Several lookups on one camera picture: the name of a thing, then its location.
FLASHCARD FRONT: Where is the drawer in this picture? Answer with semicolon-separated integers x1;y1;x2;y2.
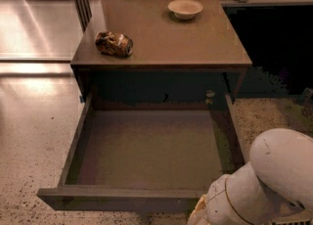
37;96;246;212

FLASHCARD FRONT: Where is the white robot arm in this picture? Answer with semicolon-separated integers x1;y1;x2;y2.
187;128;313;225

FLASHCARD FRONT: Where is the grey drawer cabinet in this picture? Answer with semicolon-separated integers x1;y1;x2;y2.
71;0;251;110

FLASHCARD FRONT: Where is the grey power strip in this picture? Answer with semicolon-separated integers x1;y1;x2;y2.
266;211;313;225

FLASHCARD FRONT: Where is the crushed brown soda can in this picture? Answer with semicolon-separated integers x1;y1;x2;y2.
95;31;133;57

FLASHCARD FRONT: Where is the white ceramic bowl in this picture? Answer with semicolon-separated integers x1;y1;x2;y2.
168;0;203;21

